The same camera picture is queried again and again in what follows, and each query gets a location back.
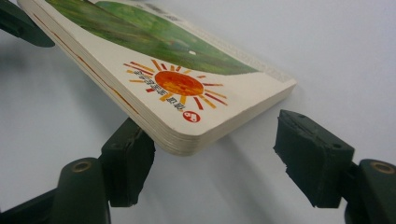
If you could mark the pale blue table mat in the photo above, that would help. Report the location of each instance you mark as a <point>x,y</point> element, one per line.
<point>342,46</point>

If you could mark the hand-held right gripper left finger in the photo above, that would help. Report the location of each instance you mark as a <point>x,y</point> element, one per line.
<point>127,168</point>

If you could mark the caterpillar picture board book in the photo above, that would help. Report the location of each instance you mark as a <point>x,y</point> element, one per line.
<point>174,87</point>

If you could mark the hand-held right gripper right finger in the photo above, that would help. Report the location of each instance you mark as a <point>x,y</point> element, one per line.
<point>314,158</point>

